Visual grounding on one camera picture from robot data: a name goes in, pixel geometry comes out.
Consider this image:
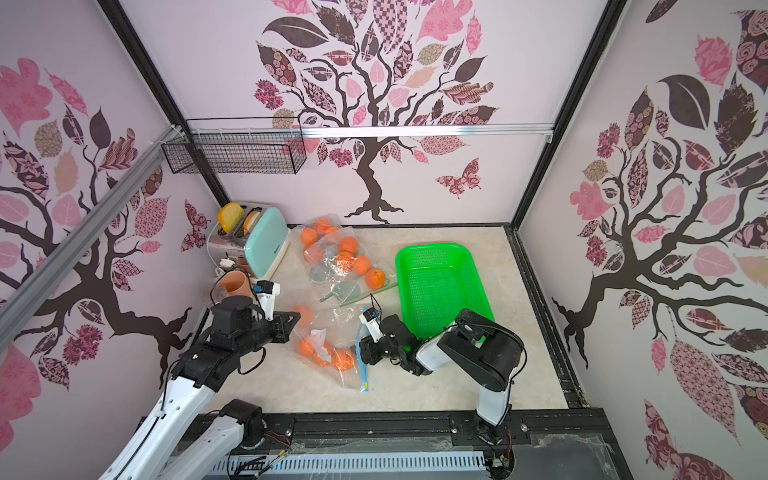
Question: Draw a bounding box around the black wire wall basket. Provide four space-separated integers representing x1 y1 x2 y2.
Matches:
161 114 309 175

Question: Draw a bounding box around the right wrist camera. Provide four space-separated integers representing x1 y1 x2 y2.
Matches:
359 307 383 343

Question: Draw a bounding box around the white cable duct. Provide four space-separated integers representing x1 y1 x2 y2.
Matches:
214 451 486 479

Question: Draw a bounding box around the green plastic basket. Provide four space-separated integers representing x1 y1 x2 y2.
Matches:
395 243 494 339

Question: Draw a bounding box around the mint green toaster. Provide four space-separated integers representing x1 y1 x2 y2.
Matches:
206 202 289 280

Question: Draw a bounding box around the rear green-zip bag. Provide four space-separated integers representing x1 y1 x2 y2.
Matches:
295 214 345 265

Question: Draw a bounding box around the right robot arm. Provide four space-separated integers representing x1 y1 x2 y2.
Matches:
352 308 527 428

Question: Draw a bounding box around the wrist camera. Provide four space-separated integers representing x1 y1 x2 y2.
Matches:
252 280 280 321
359 307 383 343

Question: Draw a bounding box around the yellow toast slice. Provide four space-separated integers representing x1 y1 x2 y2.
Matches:
217 202 244 234

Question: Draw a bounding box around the pink ceramic mug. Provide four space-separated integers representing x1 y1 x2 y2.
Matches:
217 270 254 301

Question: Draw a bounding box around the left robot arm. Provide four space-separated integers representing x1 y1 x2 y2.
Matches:
101 293 301 479

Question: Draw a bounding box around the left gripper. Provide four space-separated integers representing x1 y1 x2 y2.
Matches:
235 311 300 356

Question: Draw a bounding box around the green-zip bag of oranges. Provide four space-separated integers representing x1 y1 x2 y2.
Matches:
304 228 398 306

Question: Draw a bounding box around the blue-zip clear bag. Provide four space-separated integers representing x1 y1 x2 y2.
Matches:
289 304 369 392

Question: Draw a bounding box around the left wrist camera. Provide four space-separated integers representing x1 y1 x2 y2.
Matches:
252 280 280 321

